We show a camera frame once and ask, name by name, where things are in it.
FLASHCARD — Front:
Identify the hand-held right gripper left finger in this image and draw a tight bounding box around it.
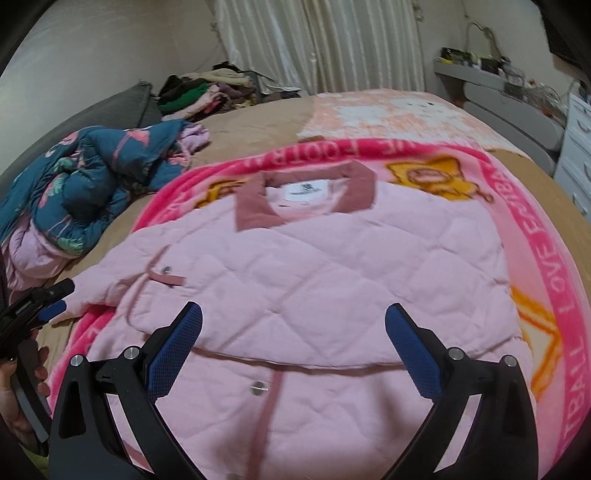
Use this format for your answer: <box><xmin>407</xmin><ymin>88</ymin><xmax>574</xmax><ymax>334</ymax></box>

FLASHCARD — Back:
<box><xmin>48</xmin><ymin>301</ymin><xmax>218</xmax><ymax>480</ymax></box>

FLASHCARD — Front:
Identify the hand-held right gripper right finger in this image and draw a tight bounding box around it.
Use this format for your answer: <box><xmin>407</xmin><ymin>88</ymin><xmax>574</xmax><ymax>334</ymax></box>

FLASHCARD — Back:
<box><xmin>383</xmin><ymin>302</ymin><xmax>542</xmax><ymax>480</ymax></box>

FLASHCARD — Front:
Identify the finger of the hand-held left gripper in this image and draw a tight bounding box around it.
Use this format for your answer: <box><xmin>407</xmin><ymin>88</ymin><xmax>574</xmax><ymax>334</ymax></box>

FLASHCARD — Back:
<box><xmin>30</xmin><ymin>278</ymin><xmax>76</xmax><ymax>302</ymax></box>
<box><xmin>38</xmin><ymin>300</ymin><xmax>68</xmax><ymax>324</ymax></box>

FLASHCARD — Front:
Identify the pink quilted jacket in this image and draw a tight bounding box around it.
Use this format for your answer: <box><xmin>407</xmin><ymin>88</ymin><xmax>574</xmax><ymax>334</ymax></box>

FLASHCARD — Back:
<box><xmin>48</xmin><ymin>168</ymin><xmax>529</xmax><ymax>480</ymax></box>

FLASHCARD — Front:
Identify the pile of folded clothes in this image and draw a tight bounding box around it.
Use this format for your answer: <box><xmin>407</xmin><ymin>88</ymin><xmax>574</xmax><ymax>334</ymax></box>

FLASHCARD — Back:
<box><xmin>157</xmin><ymin>62</ymin><xmax>301</xmax><ymax>123</ymax></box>

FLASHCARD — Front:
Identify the person's left hand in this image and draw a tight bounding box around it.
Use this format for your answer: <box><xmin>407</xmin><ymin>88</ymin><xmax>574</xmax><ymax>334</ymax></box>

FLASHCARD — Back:
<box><xmin>0</xmin><ymin>344</ymin><xmax>51</xmax><ymax>445</ymax></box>

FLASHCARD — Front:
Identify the blue flamingo print quilt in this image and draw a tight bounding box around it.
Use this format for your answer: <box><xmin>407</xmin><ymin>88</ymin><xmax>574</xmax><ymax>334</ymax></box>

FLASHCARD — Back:
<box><xmin>0</xmin><ymin>119</ymin><xmax>211</xmax><ymax>291</ymax></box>

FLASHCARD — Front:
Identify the pink printed blanket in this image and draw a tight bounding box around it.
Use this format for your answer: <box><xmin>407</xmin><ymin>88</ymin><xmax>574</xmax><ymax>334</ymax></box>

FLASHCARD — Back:
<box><xmin>46</xmin><ymin>138</ymin><xmax>591</xmax><ymax>480</ymax></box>

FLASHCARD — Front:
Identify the grey pillow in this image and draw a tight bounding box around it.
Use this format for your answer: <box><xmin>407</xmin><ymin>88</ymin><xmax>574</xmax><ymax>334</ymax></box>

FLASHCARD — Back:
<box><xmin>0</xmin><ymin>80</ymin><xmax>162</xmax><ymax>185</ymax></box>

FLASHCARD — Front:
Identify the peach and white blanket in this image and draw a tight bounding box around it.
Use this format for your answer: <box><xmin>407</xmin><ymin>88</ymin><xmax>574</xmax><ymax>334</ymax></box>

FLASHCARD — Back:
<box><xmin>295</xmin><ymin>90</ymin><xmax>485</xmax><ymax>153</ymax></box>

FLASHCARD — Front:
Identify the bed with tan sheet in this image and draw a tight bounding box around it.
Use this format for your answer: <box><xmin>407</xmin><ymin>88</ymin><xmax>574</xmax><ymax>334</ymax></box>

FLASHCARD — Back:
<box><xmin>0</xmin><ymin>90</ymin><xmax>591</xmax><ymax>370</ymax></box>

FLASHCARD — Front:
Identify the white drawer cabinet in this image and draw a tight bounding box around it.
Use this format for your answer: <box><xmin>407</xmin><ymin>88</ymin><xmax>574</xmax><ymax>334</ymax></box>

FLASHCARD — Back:
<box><xmin>551</xmin><ymin>90</ymin><xmax>591</xmax><ymax>217</ymax></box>

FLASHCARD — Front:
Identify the clutter of small shelf things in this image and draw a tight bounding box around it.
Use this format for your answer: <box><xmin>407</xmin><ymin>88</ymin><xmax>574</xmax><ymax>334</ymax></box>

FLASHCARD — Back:
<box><xmin>438</xmin><ymin>46</ymin><xmax>568</xmax><ymax>116</ymax></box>

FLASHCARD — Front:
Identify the white pleated curtain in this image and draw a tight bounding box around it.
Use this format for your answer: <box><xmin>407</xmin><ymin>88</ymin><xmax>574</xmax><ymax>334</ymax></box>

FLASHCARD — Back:
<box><xmin>215</xmin><ymin>0</ymin><xmax>426</xmax><ymax>95</ymax></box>

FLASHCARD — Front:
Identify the white gooseneck lamp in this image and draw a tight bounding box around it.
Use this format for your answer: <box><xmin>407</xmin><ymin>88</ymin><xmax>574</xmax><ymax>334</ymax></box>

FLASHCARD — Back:
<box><xmin>464</xmin><ymin>21</ymin><xmax>502</xmax><ymax>61</ymax></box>

